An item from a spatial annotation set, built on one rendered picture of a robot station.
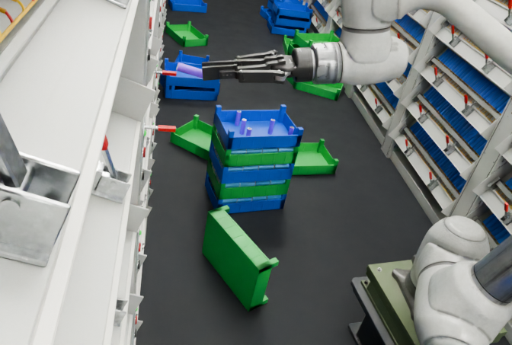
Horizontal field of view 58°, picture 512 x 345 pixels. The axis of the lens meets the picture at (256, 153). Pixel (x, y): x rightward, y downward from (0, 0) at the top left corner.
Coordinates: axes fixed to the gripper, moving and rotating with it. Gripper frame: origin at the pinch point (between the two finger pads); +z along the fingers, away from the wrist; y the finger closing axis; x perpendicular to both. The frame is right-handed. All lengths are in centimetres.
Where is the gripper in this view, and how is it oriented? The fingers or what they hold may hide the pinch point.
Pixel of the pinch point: (218, 70)
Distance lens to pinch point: 102.9
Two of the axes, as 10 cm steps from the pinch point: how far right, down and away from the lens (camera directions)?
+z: -9.9, 0.8, -0.8
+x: 0.2, 8.3, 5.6
